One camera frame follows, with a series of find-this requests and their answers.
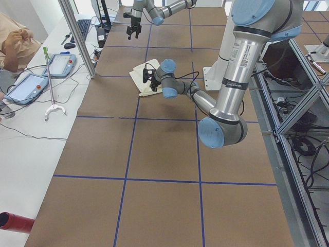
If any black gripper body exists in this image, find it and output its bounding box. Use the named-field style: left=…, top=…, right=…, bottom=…
left=150, top=75, right=161, bottom=92
left=126, top=16, right=141, bottom=35

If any cream long-sleeve Twinkle shirt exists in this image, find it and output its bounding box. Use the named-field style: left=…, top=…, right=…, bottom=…
left=129, top=59, right=162, bottom=97

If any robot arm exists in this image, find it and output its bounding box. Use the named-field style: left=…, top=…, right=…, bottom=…
left=123, top=0, right=197, bottom=40
left=150, top=1, right=303, bottom=148

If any black power adapter box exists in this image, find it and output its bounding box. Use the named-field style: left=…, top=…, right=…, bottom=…
left=96, top=27, right=106, bottom=48

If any black keyboard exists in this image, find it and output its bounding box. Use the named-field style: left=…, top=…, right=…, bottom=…
left=77, top=19, right=91, bottom=41

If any black computer mouse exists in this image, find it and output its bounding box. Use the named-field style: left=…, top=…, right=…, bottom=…
left=64, top=43, right=76, bottom=49

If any far blue teach pendant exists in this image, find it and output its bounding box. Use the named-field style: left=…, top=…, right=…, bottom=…
left=46, top=53, right=77, bottom=78

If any blue teach pendant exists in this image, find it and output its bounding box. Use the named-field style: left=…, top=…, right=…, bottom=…
left=46, top=53, right=77, bottom=78
left=5, top=73, right=49, bottom=105

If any white reacher grabber stick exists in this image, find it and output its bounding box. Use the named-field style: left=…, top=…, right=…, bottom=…
left=43, top=47, right=67, bottom=121

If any seated person beige shirt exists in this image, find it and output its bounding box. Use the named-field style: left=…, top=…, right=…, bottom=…
left=1, top=13, right=41, bottom=74

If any near blue teach pendant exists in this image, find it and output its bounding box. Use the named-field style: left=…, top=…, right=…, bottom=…
left=5, top=73, right=49, bottom=105

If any red cylinder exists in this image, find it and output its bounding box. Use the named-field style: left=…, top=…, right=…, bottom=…
left=1, top=212, right=34, bottom=234

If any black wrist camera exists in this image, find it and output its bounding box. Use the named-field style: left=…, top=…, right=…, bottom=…
left=142, top=67, right=156, bottom=83
left=123, top=12, right=132, bottom=18

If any white camera post base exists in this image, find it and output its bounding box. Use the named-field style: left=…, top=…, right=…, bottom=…
left=203, top=1, right=235, bottom=91

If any aluminium frame post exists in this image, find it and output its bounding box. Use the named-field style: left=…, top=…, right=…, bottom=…
left=58, top=0, right=96, bottom=79

